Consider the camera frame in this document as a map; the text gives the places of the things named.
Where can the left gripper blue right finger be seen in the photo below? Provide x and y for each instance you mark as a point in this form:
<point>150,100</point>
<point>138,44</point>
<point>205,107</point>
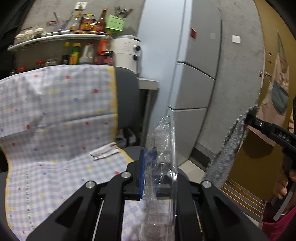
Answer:
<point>154,176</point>

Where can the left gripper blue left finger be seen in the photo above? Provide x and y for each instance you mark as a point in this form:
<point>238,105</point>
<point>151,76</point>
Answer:
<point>141,174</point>

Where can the clear plastic tray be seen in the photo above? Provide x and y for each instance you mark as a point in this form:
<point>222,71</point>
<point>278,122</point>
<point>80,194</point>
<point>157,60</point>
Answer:
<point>159,213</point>

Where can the person right hand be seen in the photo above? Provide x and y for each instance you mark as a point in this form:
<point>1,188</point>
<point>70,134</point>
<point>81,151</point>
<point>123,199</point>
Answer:
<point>280,187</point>

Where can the striped foil wrapper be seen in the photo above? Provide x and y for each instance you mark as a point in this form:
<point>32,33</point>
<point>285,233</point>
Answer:
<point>104,151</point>

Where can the brown hanging apron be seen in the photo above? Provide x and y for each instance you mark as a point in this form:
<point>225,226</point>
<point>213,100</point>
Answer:
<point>273,107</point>

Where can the grey office chair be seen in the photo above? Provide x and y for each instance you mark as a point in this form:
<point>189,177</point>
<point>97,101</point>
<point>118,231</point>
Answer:
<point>128,109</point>

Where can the blue checkered dotted cloth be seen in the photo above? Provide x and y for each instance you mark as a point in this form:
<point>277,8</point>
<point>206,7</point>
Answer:
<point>51,118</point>

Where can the dark soy sauce bottle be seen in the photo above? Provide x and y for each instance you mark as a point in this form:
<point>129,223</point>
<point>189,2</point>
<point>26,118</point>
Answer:
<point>104,55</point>

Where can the white plastic jug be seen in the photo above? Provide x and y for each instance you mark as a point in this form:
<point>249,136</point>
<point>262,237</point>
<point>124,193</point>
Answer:
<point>87,55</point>

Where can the white refrigerator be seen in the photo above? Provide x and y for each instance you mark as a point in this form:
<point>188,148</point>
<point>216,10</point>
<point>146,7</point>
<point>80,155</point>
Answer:
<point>180,50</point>

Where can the yellow green sauce bottle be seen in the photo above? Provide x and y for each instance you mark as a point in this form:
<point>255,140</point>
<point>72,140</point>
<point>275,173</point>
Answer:
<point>75,53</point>

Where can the green plastic basket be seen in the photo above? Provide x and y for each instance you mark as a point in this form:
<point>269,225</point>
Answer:
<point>115,23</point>

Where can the curved metal kitchen shelf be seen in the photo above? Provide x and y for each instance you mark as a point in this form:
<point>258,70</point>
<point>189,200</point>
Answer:
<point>61,36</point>

